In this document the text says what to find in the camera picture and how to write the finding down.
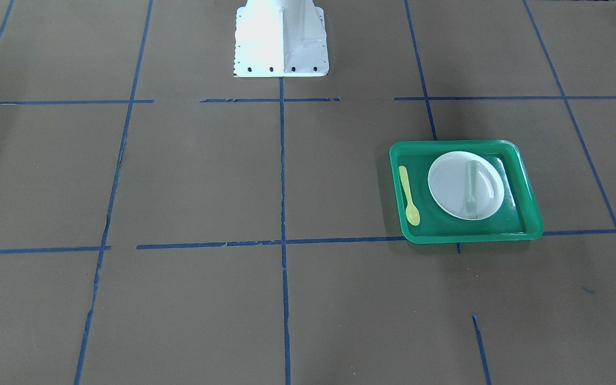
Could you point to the green plastic tray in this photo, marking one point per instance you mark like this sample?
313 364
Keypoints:
518 219

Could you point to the white round plate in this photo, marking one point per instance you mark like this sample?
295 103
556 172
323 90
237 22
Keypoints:
448 186

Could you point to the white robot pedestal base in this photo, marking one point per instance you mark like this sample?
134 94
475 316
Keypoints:
280 38

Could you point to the yellow plastic spoon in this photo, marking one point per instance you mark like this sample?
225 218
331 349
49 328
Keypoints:
410 210

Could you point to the pale green plastic fork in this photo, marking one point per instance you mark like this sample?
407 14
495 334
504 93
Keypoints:
470 201

